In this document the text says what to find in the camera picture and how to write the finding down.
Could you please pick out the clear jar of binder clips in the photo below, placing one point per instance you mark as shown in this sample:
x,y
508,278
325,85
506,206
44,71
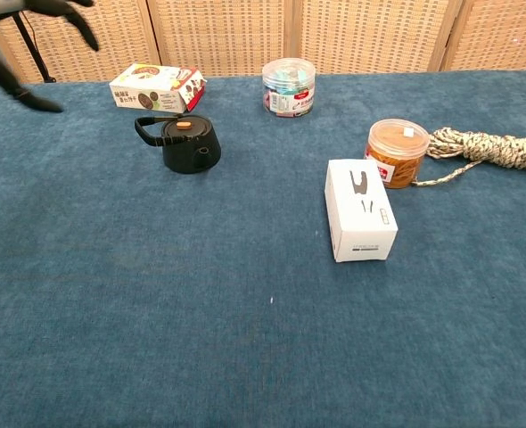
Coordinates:
x,y
288,89

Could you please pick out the clear jar of rubber bands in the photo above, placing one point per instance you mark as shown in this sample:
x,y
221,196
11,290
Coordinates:
x,y
394,156

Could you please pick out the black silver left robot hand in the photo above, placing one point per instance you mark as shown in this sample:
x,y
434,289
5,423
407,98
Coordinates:
x,y
4,73

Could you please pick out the wicker folding screen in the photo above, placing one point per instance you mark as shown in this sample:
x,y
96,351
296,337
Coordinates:
x,y
227,35

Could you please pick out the white snack box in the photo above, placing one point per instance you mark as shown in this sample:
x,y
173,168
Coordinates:
x,y
147,91

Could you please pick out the blue tablecloth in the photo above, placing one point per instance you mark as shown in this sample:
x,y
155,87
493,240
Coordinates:
x,y
200,312

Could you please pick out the black tripod stand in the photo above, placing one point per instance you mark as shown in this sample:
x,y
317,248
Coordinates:
x,y
33,49

